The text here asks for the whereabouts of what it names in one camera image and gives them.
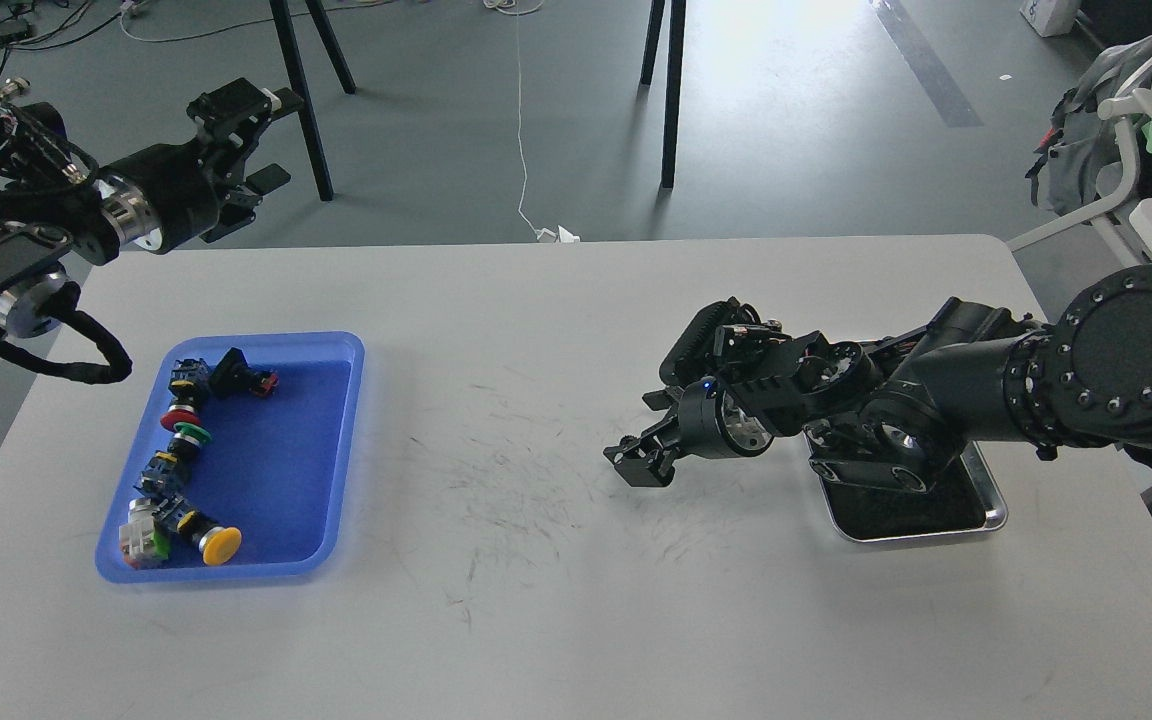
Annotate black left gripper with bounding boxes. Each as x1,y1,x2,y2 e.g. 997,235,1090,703
96,79,305,252

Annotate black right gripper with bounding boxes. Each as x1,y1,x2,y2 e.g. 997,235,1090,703
602,381,773,488

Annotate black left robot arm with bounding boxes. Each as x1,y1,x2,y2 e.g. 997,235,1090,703
0,78,303,384

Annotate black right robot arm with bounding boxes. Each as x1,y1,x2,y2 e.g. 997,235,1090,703
604,264,1152,495

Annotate blue plastic tray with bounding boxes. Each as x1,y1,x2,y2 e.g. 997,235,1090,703
93,331,365,583

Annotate silver metal tray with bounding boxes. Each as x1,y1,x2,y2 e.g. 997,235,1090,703
803,435,1009,543

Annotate black stand legs left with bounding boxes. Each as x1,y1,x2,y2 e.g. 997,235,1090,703
270,1,357,202

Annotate black stand legs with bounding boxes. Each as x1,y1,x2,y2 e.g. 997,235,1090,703
639,0,687,190
270,1,357,202

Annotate red green push button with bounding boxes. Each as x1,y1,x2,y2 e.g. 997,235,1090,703
159,397,212,446

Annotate black stand legs right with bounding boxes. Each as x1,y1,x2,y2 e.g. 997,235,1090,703
639,0,687,190

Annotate yellow mushroom push button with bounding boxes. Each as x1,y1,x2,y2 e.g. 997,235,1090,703
175,510,243,566

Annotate white rolling chair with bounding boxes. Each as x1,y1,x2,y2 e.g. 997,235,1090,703
1006,35,1152,266

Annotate black red switch component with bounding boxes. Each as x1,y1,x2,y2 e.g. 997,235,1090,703
207,347,279,397

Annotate white floor cable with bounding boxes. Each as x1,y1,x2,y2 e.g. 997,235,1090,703
484,0,583,244

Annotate blue yellow switch block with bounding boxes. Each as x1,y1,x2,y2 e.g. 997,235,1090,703
168,357,211,406

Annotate black floor cables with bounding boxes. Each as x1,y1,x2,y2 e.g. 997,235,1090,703
0,0,152,156

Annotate green white switch block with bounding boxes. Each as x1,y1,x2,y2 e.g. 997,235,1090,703
118,497,172,570

